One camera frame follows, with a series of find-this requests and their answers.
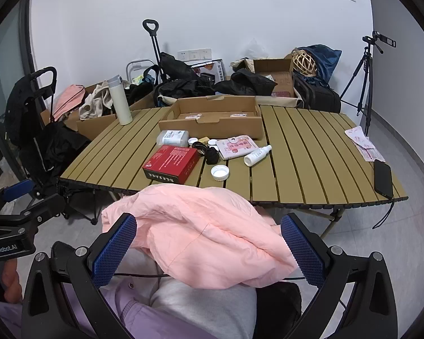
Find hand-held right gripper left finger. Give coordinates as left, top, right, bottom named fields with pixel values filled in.
left=21, top=213, right=138, bottom=339

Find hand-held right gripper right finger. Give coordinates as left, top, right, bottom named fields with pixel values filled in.
left=280, top=213, right=400, bottom=339

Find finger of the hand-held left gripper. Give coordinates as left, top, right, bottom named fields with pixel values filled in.
left=0, top=179, right=35, bottom=214
left=11, top=194, right=67, bottom=225

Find red cardboard box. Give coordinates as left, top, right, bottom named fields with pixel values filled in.
left=142, top=145, right=200, bottom=185

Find white spray bottle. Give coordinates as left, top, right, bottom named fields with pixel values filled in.
left=244, top=145, right=272, bottom=167

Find small white medicine box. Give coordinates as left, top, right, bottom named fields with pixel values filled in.
left=156, top=130, right=190, bottom=146

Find shallow cardboard tray box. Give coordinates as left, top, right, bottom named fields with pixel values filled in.
left=158, top=95, right=264, bottom=140

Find person's left hand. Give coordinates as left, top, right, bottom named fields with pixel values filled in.
left=2, top=259, right=24, bottom=303

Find black stroller cart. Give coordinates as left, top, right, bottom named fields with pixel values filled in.
left=5, top=66, right=92, bottom=184

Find person's purple jacket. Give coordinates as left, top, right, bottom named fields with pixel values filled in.
left=62, top=275, right=213, bottom=339

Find pink jacket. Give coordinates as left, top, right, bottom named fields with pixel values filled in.
left=102, top=184, right=299, bottom=288

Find large cardboard box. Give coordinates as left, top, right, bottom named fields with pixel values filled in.
left=64, top=84, right=156, bottom=140

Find pink bag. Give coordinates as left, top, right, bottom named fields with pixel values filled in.
left=53, top=84, right=86, bottom=122

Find person's grey trousers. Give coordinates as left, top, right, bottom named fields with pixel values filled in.
left=150, top=275, right=258, bottom=339

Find black smartphone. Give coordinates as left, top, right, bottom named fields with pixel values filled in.
left=373, top=160, right=394, bottom=198

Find beige cloth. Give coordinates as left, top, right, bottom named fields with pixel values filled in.
left=79, top=81, right=114, bottom=120

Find large white bottle cap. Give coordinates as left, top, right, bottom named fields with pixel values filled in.
left=211, top=164, right=230, bottom=181

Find pink printed pouch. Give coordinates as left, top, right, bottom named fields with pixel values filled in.
left=215, top=135, right=258, bottom=160

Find pink printed papers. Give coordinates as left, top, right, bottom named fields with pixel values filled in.
left=344, top=126, right=386, bottom=163

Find white thermos bottle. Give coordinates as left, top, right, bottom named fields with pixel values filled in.
left=108, top=75, right=133, bottom=126

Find black suitcase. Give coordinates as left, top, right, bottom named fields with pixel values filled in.
left=293, top=72, right=341, bottom=114

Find white metal rack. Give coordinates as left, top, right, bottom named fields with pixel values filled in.
left=126, top=58, right=154, bottom=82

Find black jacket pile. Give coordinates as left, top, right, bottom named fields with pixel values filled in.
left=153, top=52, right=216, bottom=107

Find open cardboard box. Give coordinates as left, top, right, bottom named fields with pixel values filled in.
left=252, top=56, right=301, bottom=97

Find black tripod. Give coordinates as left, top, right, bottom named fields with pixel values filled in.
left=339, top=40, right=384, bottom=135

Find woven bamboo basket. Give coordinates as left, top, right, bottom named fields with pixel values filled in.
left=291, top=49, right=317, bottom=77

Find dark blue bag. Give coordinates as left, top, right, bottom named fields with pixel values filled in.
left=297, top=44, right=343, bottom=87

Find beige tote bag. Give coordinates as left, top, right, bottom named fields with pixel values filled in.
left=230, top=58, right=255, bottom=75

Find white plastic bag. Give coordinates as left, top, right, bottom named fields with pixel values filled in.
left=245, top=39, right=269, bottom=60

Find phone holder on tripod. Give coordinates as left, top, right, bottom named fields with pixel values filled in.
left=362, top=31, right=397, bottom=48

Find black charging cable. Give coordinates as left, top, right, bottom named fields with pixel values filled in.
left=372, top=196, right=398, bottom=229

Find glass door with dark frame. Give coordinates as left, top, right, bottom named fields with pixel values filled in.
left=0, top=0, right=36, bottom=191

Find black trolley handle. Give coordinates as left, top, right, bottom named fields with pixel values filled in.
left=142, top=19, right=166, bottom=78

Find white wall outlet strip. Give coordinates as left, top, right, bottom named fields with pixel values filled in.
left=178, top=47, right=212, bottom=60

